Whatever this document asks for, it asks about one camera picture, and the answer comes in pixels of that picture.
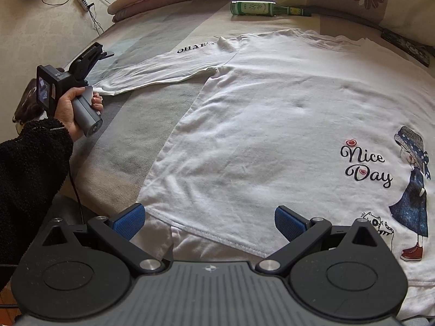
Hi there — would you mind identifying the white printed t-shirt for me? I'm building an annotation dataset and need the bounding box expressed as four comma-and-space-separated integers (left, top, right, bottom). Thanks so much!
91, 29, 435, 320

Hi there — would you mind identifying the person's left hand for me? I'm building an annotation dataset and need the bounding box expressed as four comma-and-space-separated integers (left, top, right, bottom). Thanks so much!
54, 86, 104, 142

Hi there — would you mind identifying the dark brown slipper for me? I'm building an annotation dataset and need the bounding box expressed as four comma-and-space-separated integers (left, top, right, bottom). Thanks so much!
13, 78, 45, 124

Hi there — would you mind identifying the green glass bottle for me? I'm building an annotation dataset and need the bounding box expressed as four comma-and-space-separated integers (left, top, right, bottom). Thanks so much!
230, 0, 311, 17

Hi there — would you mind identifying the person's left forearm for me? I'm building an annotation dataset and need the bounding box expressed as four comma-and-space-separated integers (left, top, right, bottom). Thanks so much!
0, 118, 74, 294

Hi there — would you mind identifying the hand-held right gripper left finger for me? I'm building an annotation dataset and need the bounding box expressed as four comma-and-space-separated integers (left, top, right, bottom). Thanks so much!
32, 204, 165, 275

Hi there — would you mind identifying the floral pillow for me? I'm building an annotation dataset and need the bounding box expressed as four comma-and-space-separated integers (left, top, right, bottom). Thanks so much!
274, 0, 435, 46

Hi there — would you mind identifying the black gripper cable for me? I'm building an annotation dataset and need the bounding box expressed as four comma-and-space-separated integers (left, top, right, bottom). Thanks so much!
68, 166, 86, 225

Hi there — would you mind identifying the black cartoon phone case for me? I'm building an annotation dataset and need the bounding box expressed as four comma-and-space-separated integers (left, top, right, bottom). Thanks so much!
381, 29, 432, 68

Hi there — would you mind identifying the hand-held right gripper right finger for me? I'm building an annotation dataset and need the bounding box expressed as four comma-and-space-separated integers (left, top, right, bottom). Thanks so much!
256, 205, 387, 275

